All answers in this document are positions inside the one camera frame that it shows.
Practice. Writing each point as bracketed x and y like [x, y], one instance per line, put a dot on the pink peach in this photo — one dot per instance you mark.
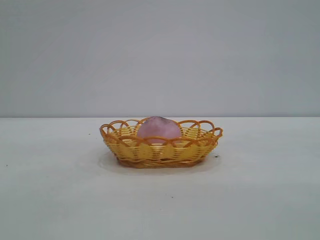
[158, 130]

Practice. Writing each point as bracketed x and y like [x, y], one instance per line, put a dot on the yellow woven wicker basket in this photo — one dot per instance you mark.
[160, 153]

